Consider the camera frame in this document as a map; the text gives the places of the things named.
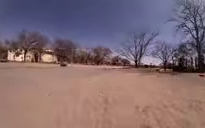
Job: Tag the row of bare trees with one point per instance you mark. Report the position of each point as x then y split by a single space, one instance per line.
123 50

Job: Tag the sandy dirt ground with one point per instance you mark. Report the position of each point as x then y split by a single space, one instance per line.
90 96

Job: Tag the white house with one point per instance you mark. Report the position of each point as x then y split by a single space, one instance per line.
31 56

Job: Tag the dark vehicle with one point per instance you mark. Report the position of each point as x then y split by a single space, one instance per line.
63 64

